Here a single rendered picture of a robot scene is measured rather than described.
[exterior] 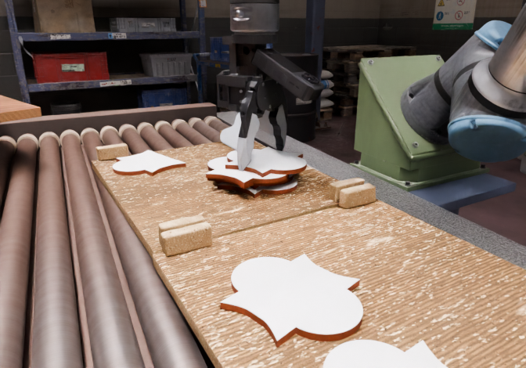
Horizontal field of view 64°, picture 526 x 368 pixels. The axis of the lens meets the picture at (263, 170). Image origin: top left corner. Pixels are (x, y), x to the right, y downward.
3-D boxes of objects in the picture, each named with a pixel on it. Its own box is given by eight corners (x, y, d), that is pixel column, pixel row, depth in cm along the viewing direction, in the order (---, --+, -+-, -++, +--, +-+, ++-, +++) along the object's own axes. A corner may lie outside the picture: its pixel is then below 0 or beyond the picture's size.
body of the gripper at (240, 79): (244, 104, 75) (243, 33, 71) (285, 110, 71) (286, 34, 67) (216, 111, 69) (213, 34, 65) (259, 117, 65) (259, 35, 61)
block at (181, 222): (202, 231, 55) (201, 211, 54) (207, 236, 54) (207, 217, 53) (157, 243, 52) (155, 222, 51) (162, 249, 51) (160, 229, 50)
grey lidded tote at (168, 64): (181, 72, 501) (179, 51, 493) (195, 75, 473) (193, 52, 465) (140, 75, 474) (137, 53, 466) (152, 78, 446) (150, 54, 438)
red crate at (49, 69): (102, 76, 464) (99, 49, 455) (109, 81, 427) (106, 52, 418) (35, 79, 434) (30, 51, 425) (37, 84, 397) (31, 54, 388)
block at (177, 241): (208, 239, 53) (207, 219, 52) (214, 246, 52) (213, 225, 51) (160, 252, 50) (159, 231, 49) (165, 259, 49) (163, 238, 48)
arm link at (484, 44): (489, 80, 87) (548, 32, 76) (488, 127, 79) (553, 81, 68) (440, 52, 85) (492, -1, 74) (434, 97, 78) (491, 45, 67)
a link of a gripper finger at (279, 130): (266, 139, 80) (253, 99, 74) (293, 144, 77) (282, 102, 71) (257, 149, 79) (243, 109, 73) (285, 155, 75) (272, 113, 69)
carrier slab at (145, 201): (246, 143, 101) (246, 137, 100) (369, 203, 68) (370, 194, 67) (91, 167, 84) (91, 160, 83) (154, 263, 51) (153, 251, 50)
